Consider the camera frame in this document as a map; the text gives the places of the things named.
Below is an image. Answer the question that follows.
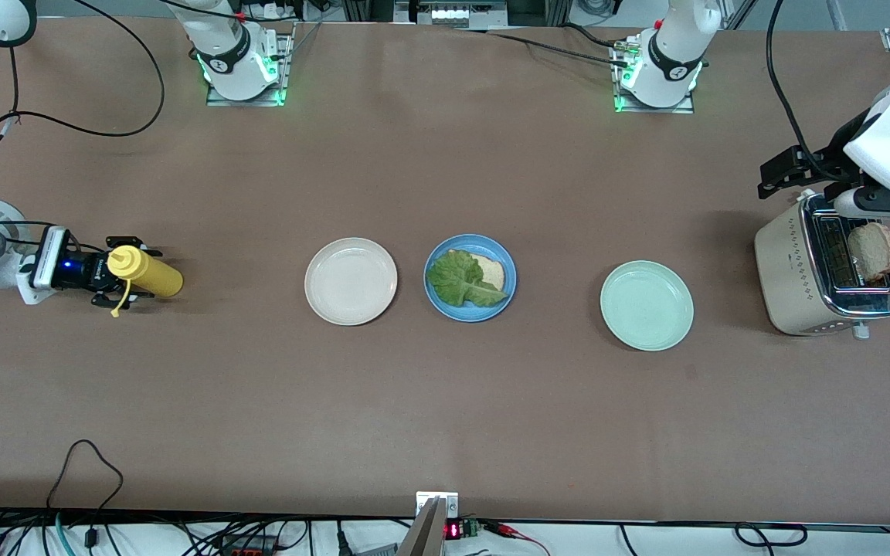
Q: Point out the pale green round plate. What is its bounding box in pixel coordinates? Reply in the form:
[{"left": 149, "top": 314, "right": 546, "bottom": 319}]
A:
[{"left": 600, "top": 260, "right": 695, "bottom": 353}]

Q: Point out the thin black cable loop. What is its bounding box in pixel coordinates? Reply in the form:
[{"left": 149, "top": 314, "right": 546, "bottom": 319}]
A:
[{"left": 47, "top": 439, "right": 125, "bottom": 541}]

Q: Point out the black coiled cable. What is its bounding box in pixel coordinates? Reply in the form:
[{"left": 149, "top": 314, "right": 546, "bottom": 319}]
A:
[{"left": 735, "top": 523, "right": 809, "bottom": 548}]

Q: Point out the metal camera mounting bracket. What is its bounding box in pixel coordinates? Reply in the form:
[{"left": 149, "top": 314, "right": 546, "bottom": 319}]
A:
[{"left": 397, "top": 491, "right": 461, "bottom": 556}]

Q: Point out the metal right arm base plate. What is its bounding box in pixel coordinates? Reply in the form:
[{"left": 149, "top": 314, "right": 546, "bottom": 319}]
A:
[{"left": 206, "top": 22, "right": 295, "bottom": 107}]

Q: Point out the control box with lights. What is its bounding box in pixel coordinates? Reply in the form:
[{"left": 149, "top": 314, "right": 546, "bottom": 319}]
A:
[{"left": 395, "top": 0, "right": 509, "bottom": 30}]

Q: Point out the yellow mustard squeeze bottle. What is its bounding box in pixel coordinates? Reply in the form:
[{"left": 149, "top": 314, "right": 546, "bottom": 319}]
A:
[{"left": 107, "top": 245, "right": 185, "bottom": 317}]

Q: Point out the red clip lead wire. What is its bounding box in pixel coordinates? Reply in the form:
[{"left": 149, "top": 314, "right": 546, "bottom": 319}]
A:
[{"left": 484, "top": 521, "right": 550, "bottom": 556}]

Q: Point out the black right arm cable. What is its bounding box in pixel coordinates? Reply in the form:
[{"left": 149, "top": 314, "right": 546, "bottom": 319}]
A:
[{"left": 0, "top": 0, "right": 166, "bottom": 256}]

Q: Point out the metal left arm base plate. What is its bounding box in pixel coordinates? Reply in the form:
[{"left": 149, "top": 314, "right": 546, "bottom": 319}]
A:
[{"left": 611, "top": 35, "right": 695, "bottom": 115}]

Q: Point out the toasted bread slice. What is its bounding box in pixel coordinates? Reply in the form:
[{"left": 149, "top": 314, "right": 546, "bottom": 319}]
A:
[
  {"left": 464, "top": 251, "right": 508, "bottom": 293},
  {"left": 847, "top": 222, "right": 890, "bottom": 283}
]

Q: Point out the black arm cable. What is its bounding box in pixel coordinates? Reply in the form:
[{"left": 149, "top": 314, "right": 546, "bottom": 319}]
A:
[
  {"left": 767, "top": 0, "right": 832, "bottom": 175},
  {"left": 0, "top": 0, "right": 166, "bottom": 256}
]

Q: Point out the blue round plate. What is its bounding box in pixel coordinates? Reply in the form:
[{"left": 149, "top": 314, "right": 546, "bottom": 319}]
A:
[{"left": 423, "top": 234, "right": 518, "bottom": 323}]

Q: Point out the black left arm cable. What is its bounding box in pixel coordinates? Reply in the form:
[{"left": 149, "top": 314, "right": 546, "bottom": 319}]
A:
[{"left": 767, "top": 0, "right": 832, "bottom": 175}]

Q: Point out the green lettuce leaf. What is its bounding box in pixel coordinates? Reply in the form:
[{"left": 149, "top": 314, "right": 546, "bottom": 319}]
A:
[{"left": 426, "top": 249, "right": 509, "bottom": 308}]

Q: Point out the beige round plate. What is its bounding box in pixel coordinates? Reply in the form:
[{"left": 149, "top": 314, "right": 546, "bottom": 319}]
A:
[{"left": 304, "top": 237, "right": 399, "bottom": 327}]

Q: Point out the black cable across table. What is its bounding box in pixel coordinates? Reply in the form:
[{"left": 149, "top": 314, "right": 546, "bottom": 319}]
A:
[{"left": 453, "top": 23, "right": 631, "bottom": 69}]

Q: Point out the beige and chrome toaster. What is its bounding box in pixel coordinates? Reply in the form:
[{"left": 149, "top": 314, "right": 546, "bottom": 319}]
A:
[{"left": 754, "top": 192, "right": 890, "bottom": 341}]

